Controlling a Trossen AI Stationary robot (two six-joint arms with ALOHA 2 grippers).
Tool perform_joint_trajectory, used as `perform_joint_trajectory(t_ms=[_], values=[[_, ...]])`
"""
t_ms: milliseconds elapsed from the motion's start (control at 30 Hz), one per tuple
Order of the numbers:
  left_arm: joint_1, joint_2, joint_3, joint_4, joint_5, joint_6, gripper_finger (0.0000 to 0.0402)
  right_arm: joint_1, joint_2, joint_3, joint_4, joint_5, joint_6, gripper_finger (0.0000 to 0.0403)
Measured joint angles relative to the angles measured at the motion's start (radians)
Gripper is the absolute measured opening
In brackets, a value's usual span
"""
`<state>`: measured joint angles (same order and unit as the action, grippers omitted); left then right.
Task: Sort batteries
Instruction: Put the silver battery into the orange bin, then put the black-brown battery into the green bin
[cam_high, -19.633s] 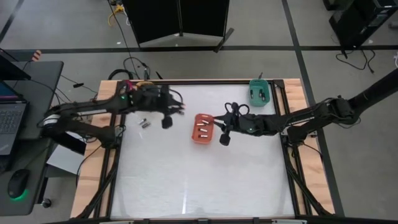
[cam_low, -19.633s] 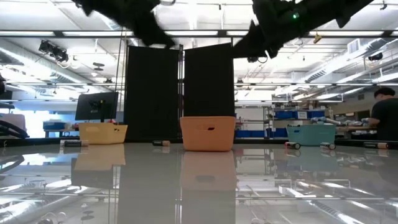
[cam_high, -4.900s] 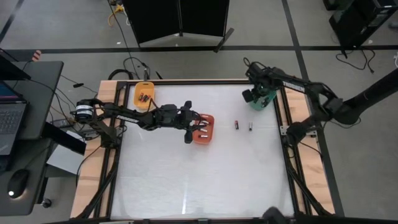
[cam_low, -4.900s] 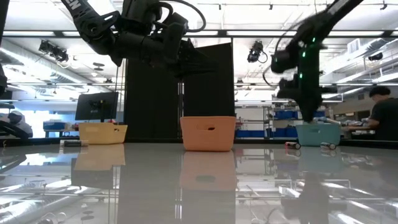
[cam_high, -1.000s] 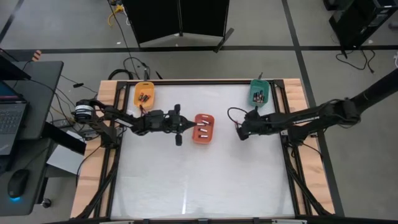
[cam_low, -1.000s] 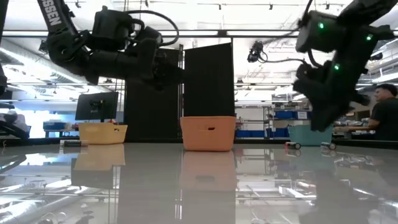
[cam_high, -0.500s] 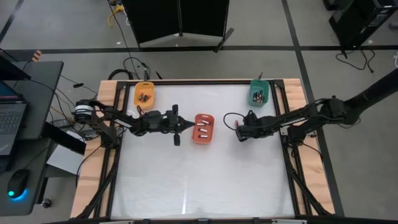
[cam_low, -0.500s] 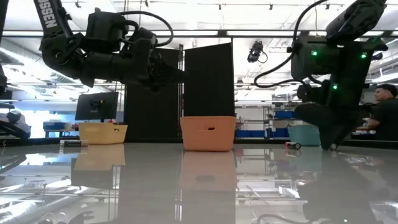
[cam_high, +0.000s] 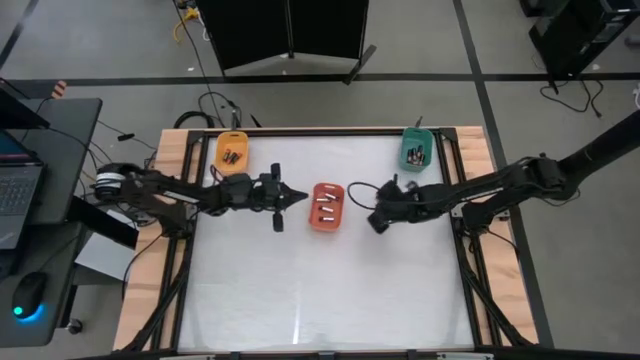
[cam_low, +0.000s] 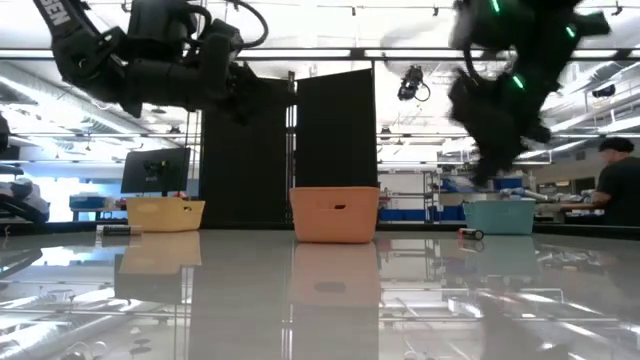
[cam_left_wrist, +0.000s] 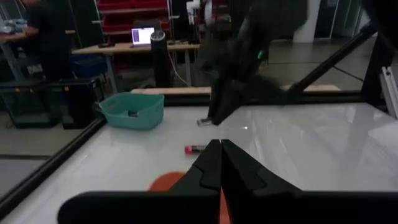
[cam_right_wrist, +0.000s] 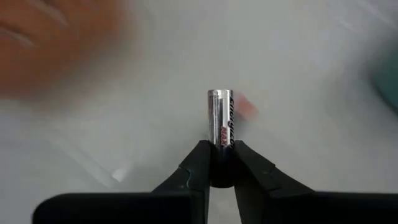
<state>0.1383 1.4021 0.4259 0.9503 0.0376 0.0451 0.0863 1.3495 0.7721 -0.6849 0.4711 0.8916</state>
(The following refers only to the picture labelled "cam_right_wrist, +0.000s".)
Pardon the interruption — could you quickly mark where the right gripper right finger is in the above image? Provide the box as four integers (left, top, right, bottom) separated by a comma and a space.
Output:
233, 139, 398, 224

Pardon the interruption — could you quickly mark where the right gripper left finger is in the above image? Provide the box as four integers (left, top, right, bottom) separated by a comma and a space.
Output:
32, 139, 213, 224

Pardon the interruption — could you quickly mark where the silver Energizer battery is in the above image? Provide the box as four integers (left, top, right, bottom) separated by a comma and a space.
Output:
206, 88, 236, 189

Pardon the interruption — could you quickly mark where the teal plastic bin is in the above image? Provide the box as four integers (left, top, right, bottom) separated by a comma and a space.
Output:
369, 40, 398, 116

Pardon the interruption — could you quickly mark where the orange plastic bin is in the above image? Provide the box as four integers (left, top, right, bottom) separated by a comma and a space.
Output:
0, 0, 134, 98

